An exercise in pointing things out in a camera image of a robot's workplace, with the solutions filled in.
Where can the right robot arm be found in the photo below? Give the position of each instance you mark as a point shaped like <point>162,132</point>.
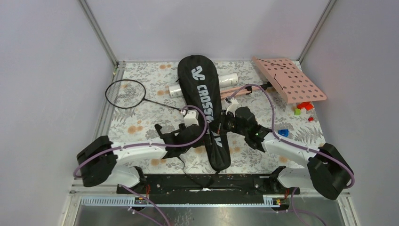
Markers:
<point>323,168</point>

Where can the white shuttlecock tube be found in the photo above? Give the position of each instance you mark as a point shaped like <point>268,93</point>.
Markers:
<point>224,81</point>

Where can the red toy blocks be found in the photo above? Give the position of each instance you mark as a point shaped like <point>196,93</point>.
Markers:
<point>305,105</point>

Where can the green toy block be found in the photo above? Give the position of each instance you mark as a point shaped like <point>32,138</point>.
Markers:
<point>297,111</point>

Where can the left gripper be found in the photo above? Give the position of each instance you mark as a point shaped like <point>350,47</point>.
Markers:
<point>182,126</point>

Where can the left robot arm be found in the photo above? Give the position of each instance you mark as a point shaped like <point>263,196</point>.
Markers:
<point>105,161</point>

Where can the black badminton racket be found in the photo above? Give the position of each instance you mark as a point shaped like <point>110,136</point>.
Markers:
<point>128,93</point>

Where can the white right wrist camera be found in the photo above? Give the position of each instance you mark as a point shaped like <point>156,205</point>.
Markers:
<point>233,105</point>

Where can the blue plastic piece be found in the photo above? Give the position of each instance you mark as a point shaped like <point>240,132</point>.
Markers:
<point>283,132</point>

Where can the pink music stand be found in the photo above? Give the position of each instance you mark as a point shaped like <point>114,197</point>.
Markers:
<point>288,82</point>

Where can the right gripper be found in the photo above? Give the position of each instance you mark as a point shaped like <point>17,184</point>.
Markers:
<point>224,118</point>

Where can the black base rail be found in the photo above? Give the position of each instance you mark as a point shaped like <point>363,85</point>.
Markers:
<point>211,188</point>

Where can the floral tablecloth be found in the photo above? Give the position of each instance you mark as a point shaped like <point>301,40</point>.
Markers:
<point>137,125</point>

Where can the black racket bag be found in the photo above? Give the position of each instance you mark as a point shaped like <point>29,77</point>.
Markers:
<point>199,82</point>

